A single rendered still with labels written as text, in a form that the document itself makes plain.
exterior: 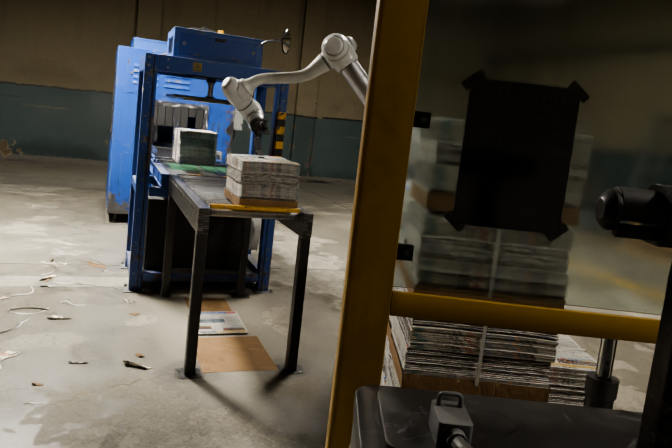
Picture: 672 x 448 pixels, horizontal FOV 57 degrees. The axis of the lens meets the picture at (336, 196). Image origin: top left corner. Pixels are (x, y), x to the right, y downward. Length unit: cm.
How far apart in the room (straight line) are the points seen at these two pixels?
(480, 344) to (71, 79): 1047
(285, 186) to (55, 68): 895
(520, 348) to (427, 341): 23
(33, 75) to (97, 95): 103
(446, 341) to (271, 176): 156
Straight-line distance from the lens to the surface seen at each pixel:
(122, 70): 646
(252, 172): 291
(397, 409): 108
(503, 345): 164
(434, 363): 162
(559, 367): 204
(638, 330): 135
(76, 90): 1160
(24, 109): 1166
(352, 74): 307
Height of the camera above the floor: 125
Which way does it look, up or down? 7 degrees down
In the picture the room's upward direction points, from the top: 6 degrees clockwise
